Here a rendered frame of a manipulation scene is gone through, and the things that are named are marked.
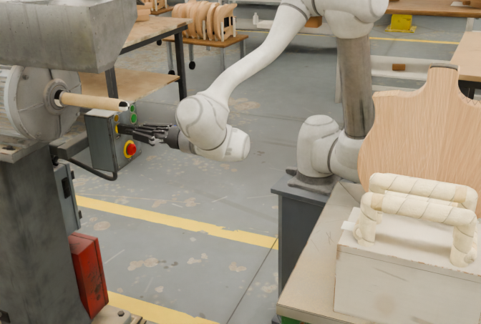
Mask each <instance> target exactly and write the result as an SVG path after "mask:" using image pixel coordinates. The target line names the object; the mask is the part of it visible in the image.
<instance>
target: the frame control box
mask: <svg viewBox="0 0 481 324"><path fill-rule="evenodd" d="M124 101H125V102H127V103H129V105H131V104H133V105H134V106H135V110H134V112H133V113H130V108H129V109H128V110H127V111H122V112H116V111H110V110H105V109H92V110H91V111H89V112H87V113H85V114H84V121H85V126H86V130H87V139H88V143H89V150H90V155H91V160H92V167H93V168H91V167H89V166H87V165H86V164H84V163H82V162H80V161H78V160H76V159H73V158H70V159H68V160H67V161H68V162H71V163H73V164H75V165H77V166H79V167H81V168H83V169H85V170H87V171H89V172H91V173H92V174H94V175H97V176H99V177H101V178H103V179H105V180H109V181H115V180H116V179H117V172H118V171H120V170H121V169H122V168H123V167H125V166H126V165H128V164H129V163H130V162H131V161H133V160H134V159H135V158H136V157H138V156H139V155H141V154H142V149H141V143H140V141H137V140H135V139H133V138H132V135H127V134H118V133H116V131H115V127H116V125H117V124H119V123H121V124H131V125H135V126H138V120H136V122H135V123H132V120H131V118H132V115H133V114H136V116H137V108H136V102H134V101H128V100H124ZM114 114H118V115H119V121H118V122H116V123H115V122H114V121H113V116H114ZM130 144H135V146H136V153H135V154H134V155H133V156H132V155H128V153H127V148H128V147H129V145H130ZM58 159H59V158H58V156H54V158H53V168H56V167H58V164H59V162H58ZM65 160H66V159H65ZM97 170H103V171H107V172H112V174H113V177H111V176H108V175H106V174H103V173H101V172H99V171H97Z"/></svg>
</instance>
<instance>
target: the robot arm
mask: <svg viewBox="0 0 481 324"><path fill-rule="evenodd" d="M388 3H389V0H282V1H281V3H280V5H279V7H278V10H277V12H276V17H275V19H274V21H273V25H272V27H271V30H270V32H269V34H268V36H267V38H266V40H265V41H264V42H263V43H262V45H260V46H259V47H258V48H257V49H256V50H254V51H252V52H251V53H250V54H248V55H247V56H245V57H243V58H242V59H241V60H239V61H238V62H236V63H235V64H233V65H232V66H231V67H229V68H227V69H226V70H225V71H224V72H223V73H222V74H221V75H220V76H219V77H218V78H217V79H216V80H215V81H214V82H213V83H212V84H211V86H210V87H209V88H208V89H207V90H205V91H204V92H198V93H197V94H196V95H193V96H189V97H186V98H184V99H183V100H182V101H181V102H180V103H179V104H178V106H177V108H176V111H175V118H176V122H177V124H143V126H141V125H140V126H135V125H131V124H121V123H119V124H118V125H117V132H118V134H127V135H132V138H133V139H135V140H137V141H140V142H144V143H147V144H149V145H150V146H152V147H154V146H155V143H158V142H159V143H161V144H165V143H166V144H168V146H169V147H170V148H172V149H180V151H181V152H184V153H188V154H195V155H200V156H203V157H204V158H207V159H212V160H216V161H221V162H237V161H241V160H244V159H245V158H246V157H247V155H248V153H249V150H250V145H251V144H250V137H249V135H248V134H246V133H245V132H243V131H241V130H239V129H237V128H233V127H231V126H230V125H229V124H226V123H227V119H228V114H229V111H230V110H229V108H228V99H229V96H230V94H231V93H232V91H233V90H234V89H235V88H236V87H237V86H238V85H239V84H240V83H241V82H243V81H244V80H246V79H247V78H249V77H251V76H252V75H254V74H255V73H257V72H259V71H260V70H262V69H263V68H265V67H267V66H268V65H269V64H270V63H271V62H273V61H274V60H275V59H276V58H277V57H278V56H279V55H280V54H281V53H282V51H283V50H284V49H285V48H286V47H287V46H288V44H289V43H290V42H291V40H292V39H293V38H294V37H295V35H297V33H298V32H299V31H300V30H301V28H302V27H303V26H304V25H305V24H306V22H307V21H308V19H309V18H310V17H311V16H324V17H325V19H326V21H327V23H328V24H329V26H330V28H331V31H332V32H333V34H334V35H335V36H336V45H337V53H338V60H339V76H340V83H341V98H342V106H343V114H344V129H343V130H342V131H341V130H340V129H339V125H338V124H337V123H336V121H335V120H334V119H332V118H330V117H329V116H326V115H314V116H311V117H309V118H308V119H307V120H306V121H305V122H304V123H303V124H302V126H301V129H300V131H299V134H298V141H297V151H296V156H297V167H287V168H286V173H287V174H289V175H292V176H293V178H292V179H291V180H289V181H288V182H287V185H288V186H289V187H297V188H300V189H303V190H308V191H312V192H317V193H320V194H322V195H325V196H329V195H331V192H332V190H333V188H334V186H335V184H336V183H337V182H338V181H339V182H340V181H341V180H342V179H346V180H350V181H352V182H356V183H359V184H361V183H360V180H359V176H358V171H357V159H358V154H359V150H360V147H361V145H362V143H363V141H364V139H365V137H366V136H367V134H368V133H369V131H370V130H371V128H372V127H373V125H374V113H373V99H372V85H371V57H370V44H369V32H370V31H371V29H372V27H373V25H374V22H375V21H377V20H379V19H380V18H381V17H382V16H383V15H384V13H385V11H386V10H387V7H388Z"/></svg>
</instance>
